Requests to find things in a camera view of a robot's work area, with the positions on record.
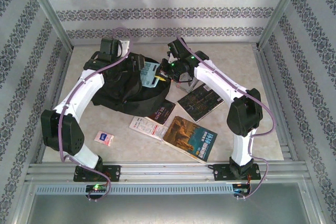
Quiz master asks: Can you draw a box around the light blue calculator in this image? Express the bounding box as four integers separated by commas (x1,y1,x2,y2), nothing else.
140,62,162,88

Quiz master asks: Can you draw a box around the clear plastic box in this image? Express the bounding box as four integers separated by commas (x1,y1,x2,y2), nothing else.
175,79,199,92

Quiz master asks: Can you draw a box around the black student bag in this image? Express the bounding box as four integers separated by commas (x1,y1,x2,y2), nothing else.
90,52,171,118

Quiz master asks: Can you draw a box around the book with gold ornament cover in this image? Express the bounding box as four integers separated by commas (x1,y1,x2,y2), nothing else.
146,100,176,125

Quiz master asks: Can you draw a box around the black book with barcode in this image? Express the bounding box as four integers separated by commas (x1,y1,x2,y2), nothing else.
177,82,226,123

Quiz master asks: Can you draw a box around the white paper leaflet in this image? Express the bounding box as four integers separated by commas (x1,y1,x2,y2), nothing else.
128,115,169,140

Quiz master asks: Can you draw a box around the blue and yellow picture book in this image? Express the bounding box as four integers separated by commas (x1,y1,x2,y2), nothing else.
161,115,218,164

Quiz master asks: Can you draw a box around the pink tissue packet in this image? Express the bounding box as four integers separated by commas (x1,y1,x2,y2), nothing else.
94,131,116,146

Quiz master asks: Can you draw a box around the left controller board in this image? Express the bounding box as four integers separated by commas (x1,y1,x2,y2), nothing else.
86,184,108,193

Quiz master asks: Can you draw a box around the controller board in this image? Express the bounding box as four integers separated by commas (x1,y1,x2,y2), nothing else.
86,184,108,193
233,183,250,196

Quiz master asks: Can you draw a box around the right controller board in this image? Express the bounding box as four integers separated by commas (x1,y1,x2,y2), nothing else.
233,183,250,196

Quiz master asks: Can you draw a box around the aluminium back frame rail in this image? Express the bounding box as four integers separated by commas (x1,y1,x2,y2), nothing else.
71,40,260,48

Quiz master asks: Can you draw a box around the aluminium left side rail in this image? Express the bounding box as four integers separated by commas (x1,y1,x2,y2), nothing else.
35,48,73,164

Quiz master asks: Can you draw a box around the aluminium left frame post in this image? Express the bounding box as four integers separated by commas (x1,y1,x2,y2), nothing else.
22,0,74,50

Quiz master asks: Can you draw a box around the aluminium frame post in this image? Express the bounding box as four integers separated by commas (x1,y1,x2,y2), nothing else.
258,0,307,50
22,0,74,50

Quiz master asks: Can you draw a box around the aluminium right side rail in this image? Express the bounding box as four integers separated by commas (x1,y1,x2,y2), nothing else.
251,45,300,162

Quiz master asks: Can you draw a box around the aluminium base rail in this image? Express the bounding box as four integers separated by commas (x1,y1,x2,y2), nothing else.
26,163,308,183

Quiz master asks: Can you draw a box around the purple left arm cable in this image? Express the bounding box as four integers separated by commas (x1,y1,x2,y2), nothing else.
59,27,133,203

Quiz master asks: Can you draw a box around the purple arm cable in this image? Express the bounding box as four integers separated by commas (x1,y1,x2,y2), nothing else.
59,27,133,203
173,30,276,200

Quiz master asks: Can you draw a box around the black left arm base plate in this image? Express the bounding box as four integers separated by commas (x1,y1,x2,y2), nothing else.
74,165,122,183

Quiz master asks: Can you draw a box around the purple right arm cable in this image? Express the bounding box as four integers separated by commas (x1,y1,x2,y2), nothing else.
173,30,276,200

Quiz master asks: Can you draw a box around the grey slotted cable duct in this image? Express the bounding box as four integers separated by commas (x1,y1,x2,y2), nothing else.
35,183,234,196

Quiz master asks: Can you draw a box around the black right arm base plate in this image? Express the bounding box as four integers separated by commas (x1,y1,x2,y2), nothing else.
212,163,260,182

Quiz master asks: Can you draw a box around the aluminium right frame post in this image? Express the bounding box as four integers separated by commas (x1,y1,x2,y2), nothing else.
258,0,307,50

